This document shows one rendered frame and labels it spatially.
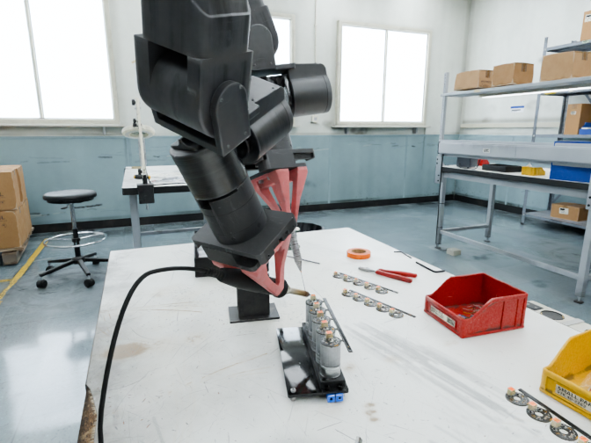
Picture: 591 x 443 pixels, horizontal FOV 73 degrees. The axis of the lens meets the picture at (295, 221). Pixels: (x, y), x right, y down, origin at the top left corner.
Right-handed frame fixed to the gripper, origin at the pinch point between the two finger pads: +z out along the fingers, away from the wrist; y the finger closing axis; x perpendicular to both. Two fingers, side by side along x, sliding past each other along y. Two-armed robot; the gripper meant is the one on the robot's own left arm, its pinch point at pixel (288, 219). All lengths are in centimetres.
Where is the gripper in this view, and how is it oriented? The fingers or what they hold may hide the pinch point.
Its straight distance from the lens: 55.9
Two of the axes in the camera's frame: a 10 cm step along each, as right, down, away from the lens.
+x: -6.3, 1.7, 7.6
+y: 7.5, -1.5, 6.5
